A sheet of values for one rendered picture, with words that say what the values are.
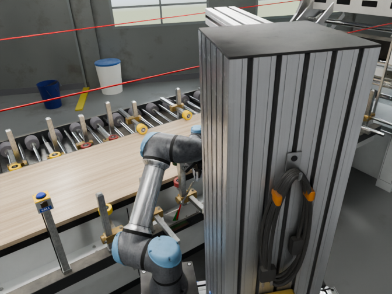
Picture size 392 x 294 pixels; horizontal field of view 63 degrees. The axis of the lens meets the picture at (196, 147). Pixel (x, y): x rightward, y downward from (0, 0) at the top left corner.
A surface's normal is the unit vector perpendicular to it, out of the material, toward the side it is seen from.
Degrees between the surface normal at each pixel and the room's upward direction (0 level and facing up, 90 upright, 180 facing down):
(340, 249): 0
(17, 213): 0
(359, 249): 0
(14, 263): 90
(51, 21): 90
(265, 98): 90
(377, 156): 90
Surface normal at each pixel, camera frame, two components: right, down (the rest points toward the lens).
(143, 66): 0.18, 0.49
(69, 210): -0.04, -0.87
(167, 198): 0.55, 0.40
